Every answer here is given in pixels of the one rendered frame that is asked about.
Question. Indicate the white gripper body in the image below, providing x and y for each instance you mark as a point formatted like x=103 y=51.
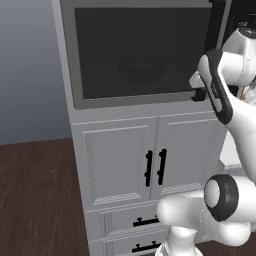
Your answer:
x=196 y=80

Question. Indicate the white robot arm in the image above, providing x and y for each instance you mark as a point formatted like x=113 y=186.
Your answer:
x=245 y=126

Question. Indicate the narrow grey cupboard door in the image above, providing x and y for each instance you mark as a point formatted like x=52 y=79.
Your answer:
x=193 y=150

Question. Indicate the black microwave oven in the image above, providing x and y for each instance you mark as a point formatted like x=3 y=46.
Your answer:
x=241 y=11

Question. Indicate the wide grey cupboard door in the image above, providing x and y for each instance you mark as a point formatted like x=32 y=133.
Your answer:
x=113 y=163

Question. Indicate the grey tall cabinet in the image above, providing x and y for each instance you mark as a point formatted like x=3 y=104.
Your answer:
x=65 y=66

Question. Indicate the grey drawer front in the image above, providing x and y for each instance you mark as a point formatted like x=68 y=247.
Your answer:
x=116 y=246
x=116 y=221

